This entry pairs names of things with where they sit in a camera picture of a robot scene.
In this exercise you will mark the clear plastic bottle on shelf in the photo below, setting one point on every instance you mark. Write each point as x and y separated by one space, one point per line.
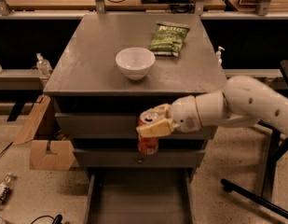
43 65

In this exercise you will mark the grey open bottom drawer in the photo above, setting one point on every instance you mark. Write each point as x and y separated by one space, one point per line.
139 196

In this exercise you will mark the white pump dispenser bottle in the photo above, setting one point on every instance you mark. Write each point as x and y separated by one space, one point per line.
219 54

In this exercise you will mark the white ceramic bowl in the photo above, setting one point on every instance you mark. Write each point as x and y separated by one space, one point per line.
135 63

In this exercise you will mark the plastic bottle on floor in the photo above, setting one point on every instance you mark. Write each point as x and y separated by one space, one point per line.
5 187

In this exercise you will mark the black chair frame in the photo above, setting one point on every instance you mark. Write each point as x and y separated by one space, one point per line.
276 149

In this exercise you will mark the grey drawer cabinet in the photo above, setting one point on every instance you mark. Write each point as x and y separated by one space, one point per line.
106 77

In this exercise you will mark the green chip bag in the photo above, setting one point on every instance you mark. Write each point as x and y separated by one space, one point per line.
169 38

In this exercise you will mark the wooden desk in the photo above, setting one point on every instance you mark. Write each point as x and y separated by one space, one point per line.
130 5

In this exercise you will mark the red coke can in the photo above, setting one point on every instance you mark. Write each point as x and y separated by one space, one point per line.
147 146

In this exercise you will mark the grey middle drawer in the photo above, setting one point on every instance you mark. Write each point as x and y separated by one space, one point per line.
127 158

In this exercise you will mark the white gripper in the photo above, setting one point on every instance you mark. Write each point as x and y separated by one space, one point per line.
185 113

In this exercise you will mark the grey top drawer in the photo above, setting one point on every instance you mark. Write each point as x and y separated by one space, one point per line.
98 126

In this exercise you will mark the brown cardboard box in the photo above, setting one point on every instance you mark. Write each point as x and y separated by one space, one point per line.
50 150

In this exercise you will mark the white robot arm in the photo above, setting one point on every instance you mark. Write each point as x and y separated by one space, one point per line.
242 102

